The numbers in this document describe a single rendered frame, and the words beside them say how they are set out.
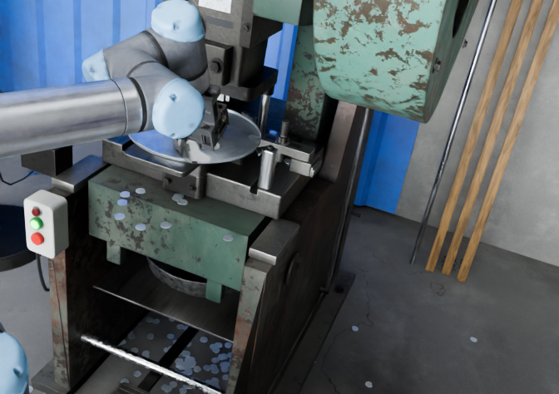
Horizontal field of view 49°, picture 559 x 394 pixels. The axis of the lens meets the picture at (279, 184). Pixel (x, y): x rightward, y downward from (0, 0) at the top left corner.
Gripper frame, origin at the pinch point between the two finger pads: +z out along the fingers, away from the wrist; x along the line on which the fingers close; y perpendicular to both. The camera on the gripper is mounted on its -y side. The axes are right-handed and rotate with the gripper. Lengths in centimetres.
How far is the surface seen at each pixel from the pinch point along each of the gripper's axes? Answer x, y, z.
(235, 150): 8.3, 5.4, 5.2
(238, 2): 26.9, -0.5, -17.2
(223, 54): 20.0, -1.4, -9.3
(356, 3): 3.9, 28.6, -40.7
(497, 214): 98, 75, 117
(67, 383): -34, -28, 66
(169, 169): -4.6, -2.6, -0.4
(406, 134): 107, 31, 94
